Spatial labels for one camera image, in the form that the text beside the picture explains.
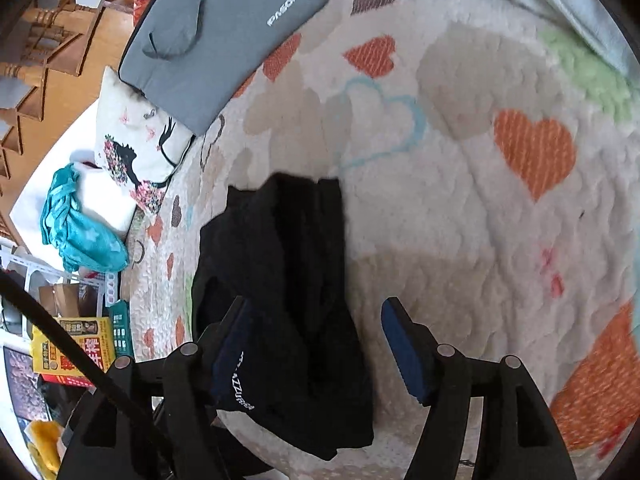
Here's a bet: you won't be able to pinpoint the wooden chair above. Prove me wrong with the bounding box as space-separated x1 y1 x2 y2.
0 0 138 241

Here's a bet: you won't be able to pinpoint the plain white pillow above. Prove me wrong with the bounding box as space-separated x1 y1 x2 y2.
72 161 140 235

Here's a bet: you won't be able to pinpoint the white pillow with silhouette print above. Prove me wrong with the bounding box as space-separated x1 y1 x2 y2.
94 66 197 217

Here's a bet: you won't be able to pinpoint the white perforated metal rail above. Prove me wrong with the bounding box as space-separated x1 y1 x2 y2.
0 240 81 281

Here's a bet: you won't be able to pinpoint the teal star-print cloth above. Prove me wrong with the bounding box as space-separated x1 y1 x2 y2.
40 165 131 274

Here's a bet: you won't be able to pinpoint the yellow box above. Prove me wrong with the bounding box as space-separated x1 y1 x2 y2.
32 316 114 389

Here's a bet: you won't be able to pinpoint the white towel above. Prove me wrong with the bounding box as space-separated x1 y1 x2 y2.
514 0 633 78

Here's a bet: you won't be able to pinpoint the heart-print quilt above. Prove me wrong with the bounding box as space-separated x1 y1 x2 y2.
120 0 640 480

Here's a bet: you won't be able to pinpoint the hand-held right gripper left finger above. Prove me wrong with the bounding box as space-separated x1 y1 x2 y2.
56 296 249 480

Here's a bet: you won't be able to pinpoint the black pants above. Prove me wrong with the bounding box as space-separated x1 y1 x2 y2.
190 172 376 462

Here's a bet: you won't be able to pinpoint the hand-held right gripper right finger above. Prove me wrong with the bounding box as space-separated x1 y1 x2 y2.
381 297 572 480

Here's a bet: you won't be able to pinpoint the white bedsheet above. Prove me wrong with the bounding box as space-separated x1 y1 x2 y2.
9 95 108 251

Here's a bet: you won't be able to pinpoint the grey laptop bag white print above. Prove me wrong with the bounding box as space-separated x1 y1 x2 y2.
118 0 332 137

